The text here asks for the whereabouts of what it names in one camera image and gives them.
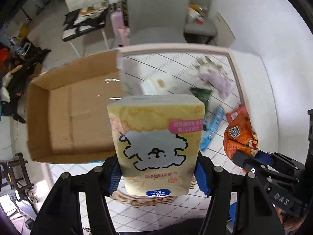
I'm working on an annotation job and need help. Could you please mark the cardboard box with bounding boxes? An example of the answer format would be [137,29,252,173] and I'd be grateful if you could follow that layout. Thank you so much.
[27,51,124,164]

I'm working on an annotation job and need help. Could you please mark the purple towel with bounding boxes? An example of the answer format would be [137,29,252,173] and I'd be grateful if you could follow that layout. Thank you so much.
[198,70,231,99]

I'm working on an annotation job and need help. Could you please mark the yellow tissue pack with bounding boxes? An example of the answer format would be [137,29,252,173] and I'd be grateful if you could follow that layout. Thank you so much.
[107,94,205,197]

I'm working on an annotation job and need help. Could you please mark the white chair with clutter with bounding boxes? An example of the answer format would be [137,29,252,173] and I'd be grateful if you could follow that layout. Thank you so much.
[62,0,109,56]

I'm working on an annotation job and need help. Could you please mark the blue long snack pack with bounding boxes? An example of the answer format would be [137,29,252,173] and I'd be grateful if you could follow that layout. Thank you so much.
[200,106,225,152]

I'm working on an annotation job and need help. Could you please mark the white checked tablecloth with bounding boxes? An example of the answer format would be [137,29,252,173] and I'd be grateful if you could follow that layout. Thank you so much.
[46,51,245,233]

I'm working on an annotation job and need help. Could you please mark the right hand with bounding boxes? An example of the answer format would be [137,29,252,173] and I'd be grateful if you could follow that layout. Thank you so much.
[274,206,306,234]

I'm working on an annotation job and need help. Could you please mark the grey chair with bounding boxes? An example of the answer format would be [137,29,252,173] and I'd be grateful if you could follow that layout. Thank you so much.
[127,0,189,45]
[184,0,218,44]

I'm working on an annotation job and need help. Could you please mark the orange snack bag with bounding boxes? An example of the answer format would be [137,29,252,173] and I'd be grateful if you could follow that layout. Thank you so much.
[223,104,259,160]

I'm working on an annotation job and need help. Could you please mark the green snack bag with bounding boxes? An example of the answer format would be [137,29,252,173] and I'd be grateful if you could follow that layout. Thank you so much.
[189,87,212,111]

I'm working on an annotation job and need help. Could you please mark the grey chair far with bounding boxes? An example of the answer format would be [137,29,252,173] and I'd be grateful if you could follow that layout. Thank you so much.
[184,0,218,44]

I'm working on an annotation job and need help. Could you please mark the grey chair near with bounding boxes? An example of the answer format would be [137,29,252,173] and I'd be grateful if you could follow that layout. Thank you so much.
[127,0,189,45]

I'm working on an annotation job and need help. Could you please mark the pink suitcase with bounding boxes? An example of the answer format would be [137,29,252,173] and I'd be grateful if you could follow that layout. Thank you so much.
[110,11,130,46]

